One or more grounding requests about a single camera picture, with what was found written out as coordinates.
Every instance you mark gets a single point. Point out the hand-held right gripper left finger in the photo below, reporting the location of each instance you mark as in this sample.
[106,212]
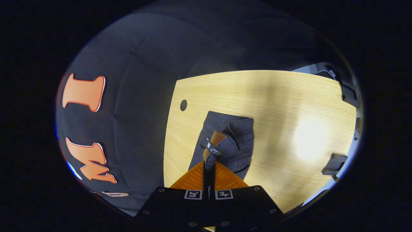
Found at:
[173,206]

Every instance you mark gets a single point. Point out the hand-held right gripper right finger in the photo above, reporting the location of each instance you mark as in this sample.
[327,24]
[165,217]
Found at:
[244,206]

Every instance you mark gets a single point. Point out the dark blue jeans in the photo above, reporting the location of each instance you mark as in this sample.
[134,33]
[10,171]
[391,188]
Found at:
[238,151]

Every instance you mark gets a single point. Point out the black table clamp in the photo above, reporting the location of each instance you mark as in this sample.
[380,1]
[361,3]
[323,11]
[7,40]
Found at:
[350,95]
[334,162]

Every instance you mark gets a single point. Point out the black backdrop cloth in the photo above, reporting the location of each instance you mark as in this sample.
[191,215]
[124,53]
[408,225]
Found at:
[135,96]

